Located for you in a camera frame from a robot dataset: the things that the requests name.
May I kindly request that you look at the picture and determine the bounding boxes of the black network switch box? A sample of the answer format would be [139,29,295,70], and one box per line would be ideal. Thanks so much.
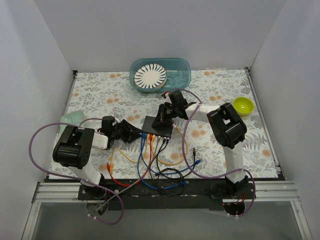
[142,116,173,138]

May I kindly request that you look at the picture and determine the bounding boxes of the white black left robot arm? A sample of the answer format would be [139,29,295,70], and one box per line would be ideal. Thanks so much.
[52,116,142,200]

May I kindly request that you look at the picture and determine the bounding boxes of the teal plastic container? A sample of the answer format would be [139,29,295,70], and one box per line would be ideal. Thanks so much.
[129,58,191,94]

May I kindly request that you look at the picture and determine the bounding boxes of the mint green plastic lid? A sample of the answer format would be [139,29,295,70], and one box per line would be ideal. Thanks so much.
[60,110,85,125]

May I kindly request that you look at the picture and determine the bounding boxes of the grey ethernet cable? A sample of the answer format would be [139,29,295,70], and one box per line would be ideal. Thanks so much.
[94,136,163,213]

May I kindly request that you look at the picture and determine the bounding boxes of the yellow ethernet cable long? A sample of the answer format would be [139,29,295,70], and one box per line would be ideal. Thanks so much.
[147,123,189,166]

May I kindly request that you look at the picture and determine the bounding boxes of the lime green bowl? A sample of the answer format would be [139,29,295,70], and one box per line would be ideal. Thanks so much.
[233,97,255,116]

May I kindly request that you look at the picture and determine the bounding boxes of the floral patterned table mat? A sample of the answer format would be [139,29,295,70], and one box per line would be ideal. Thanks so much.
[48,69,280,180]

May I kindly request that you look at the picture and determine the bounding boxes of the white blue striped plate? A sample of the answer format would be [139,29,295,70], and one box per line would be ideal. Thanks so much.
[133,63,167,90]

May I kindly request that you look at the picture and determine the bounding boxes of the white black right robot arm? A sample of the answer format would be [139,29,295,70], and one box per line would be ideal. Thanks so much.
[152,89,249,199]

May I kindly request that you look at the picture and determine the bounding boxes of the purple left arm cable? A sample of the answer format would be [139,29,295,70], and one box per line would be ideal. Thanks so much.
[28,117,125,225]

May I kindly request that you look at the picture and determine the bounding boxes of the aluminium frame rail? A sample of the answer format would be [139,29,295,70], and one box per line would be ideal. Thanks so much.
[22,179,313,240]

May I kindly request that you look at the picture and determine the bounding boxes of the black ethernet cable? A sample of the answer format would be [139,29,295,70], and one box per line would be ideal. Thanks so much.
[154,136,198,181]
[152,136,185,196]

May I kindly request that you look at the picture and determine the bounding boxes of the red ethernet cable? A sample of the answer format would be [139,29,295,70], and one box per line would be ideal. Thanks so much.
[106,134,157,186]

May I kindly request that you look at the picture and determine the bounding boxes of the yellow ethernet cable short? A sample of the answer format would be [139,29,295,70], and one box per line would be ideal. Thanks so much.
[108,147,138,174]

